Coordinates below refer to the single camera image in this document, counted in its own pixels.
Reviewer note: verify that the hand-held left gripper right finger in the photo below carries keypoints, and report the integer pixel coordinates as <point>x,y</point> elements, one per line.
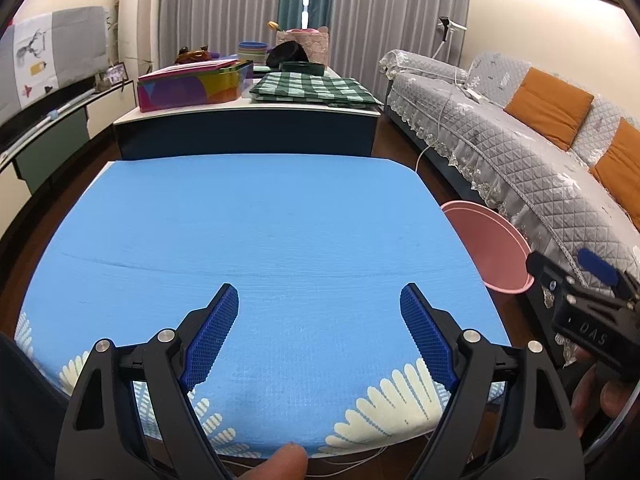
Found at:
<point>430,340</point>

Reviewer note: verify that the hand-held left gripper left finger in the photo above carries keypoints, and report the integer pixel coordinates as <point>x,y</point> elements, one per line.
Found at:
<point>210,340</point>

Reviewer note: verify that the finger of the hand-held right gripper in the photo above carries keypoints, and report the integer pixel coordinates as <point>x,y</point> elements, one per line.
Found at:
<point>597,265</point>
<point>547,277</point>

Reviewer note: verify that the pink plastic bin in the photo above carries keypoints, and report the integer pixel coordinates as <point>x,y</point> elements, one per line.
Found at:
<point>485,245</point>

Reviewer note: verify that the person's right hand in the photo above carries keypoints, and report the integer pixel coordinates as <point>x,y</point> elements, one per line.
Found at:
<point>615,400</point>

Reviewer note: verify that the person's left hand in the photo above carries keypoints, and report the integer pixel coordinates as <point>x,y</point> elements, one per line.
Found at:
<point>285,465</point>

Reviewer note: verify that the orange cushion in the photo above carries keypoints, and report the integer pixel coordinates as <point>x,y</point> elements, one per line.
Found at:
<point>622,175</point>
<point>550,107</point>

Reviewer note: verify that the blue table mat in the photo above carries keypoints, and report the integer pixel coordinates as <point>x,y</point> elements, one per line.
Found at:
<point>275,240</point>

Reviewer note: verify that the grey quilted cushion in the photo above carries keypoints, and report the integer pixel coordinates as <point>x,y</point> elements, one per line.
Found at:
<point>500,77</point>
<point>605,120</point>

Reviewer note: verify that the grey quilted sofa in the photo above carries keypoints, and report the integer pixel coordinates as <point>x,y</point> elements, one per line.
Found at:
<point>500,140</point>

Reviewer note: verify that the white power strip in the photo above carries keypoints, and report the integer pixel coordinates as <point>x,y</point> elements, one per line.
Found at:
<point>473,94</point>

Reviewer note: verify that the dark coffee table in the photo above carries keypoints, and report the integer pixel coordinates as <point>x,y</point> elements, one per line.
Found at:
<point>240,132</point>

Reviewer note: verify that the colourful rectangular box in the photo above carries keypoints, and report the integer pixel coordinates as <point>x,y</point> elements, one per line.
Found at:
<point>190,90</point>

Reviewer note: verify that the television cabinet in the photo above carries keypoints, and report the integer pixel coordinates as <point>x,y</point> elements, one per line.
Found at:
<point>50,145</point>

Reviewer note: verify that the green checkered cloth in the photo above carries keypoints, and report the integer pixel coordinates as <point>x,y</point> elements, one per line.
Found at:
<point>310,87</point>

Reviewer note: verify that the brown toy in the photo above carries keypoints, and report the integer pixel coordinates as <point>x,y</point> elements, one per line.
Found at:
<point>192,56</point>

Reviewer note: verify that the dark green round tin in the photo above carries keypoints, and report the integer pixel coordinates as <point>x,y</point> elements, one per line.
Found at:
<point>305,69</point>

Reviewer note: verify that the stack of coloured bowls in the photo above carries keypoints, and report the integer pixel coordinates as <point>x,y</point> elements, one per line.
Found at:
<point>251,52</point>

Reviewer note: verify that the black hat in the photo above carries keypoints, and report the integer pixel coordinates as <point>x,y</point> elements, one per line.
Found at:
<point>287,52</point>

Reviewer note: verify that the grey curtain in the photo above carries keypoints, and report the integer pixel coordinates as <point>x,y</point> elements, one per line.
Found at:
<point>395,10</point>
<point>220,5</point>

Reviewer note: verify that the pink lace basket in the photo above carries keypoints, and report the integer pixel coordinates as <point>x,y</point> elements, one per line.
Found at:
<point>312,47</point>

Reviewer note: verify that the yellow flower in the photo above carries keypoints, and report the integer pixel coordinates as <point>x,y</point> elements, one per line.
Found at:
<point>274,25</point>

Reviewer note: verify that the grey television cover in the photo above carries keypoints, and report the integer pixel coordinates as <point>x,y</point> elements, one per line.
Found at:
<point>75,40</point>

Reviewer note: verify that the white standing air conditioner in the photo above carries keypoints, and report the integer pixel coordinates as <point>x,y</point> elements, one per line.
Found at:
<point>137,10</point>

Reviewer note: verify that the small photo frame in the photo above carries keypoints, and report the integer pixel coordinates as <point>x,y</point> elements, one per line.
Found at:
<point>116,74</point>

